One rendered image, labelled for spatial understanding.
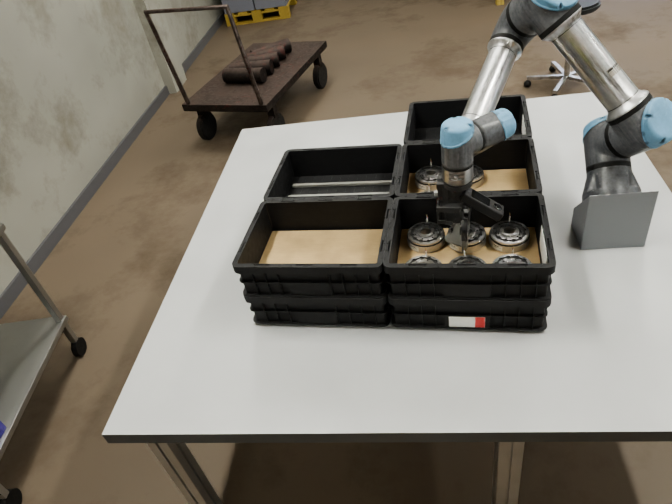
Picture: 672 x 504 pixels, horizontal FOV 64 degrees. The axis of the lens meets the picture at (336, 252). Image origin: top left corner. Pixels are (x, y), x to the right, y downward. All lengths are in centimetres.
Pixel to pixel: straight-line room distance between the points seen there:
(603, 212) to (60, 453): 216
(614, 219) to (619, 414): 57
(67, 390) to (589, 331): 216
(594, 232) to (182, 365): 121
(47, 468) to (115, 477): 31
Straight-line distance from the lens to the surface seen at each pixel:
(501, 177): 179
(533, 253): 151
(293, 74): 417
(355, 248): 155
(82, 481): 243
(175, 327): 169
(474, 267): 131
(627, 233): 174
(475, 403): 134
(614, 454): 215
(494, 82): 156
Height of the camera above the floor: 181
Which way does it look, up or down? 39 degrees down
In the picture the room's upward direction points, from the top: 12 degrees counter-clockwise
